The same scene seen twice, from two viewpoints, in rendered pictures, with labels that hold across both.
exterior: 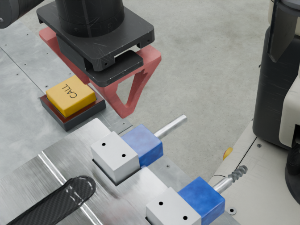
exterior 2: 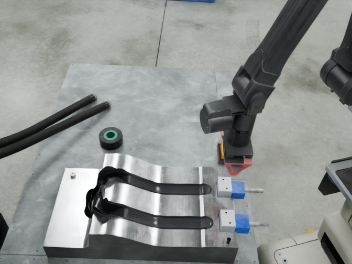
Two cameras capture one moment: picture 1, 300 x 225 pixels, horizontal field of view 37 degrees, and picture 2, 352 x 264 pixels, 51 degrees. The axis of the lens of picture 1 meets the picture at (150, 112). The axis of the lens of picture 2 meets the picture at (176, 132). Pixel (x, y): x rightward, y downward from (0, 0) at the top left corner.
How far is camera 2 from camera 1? 54 cm
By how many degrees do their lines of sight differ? 23
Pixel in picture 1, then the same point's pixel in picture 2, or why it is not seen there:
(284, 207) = not seen: outside the picture
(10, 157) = (190, 160)
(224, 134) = not seen: hidden behind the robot
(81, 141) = (217, 173)
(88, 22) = (232, 141)
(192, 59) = not seen: hidden behind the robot
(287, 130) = (320, 232)
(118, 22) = (243, 145)
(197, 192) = (242, 219)
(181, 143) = (293, 210)
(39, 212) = (186, 187)
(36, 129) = (208, 155)
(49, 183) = (196, 179)
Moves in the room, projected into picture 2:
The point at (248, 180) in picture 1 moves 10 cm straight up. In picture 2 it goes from (307, 253) to (314, 242)
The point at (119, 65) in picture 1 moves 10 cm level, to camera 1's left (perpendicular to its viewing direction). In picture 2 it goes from (234, 159) to (199, 141)
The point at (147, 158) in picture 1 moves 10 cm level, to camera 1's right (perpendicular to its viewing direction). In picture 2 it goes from (235, 195) to (268, 213)
